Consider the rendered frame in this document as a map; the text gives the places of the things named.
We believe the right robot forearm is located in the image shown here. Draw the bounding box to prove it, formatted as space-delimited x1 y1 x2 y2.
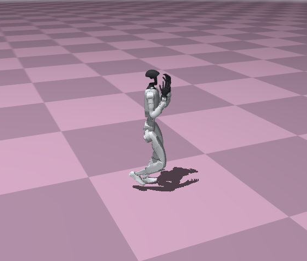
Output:
151 97 167 118

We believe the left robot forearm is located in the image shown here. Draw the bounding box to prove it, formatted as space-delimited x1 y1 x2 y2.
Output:
166 91 171 103

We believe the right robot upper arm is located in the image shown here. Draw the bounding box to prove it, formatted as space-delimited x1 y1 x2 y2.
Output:
146 91 155 119

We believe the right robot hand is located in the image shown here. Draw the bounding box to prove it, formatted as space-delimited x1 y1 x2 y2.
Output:
159 81 170 101

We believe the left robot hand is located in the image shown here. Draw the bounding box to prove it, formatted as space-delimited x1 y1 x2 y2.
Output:
163 74 171 92

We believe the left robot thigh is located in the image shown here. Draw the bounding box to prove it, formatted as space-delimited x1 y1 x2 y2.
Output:
153 122 163 159

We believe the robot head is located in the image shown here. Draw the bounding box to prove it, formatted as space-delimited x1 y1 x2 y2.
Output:
145 70 159 89

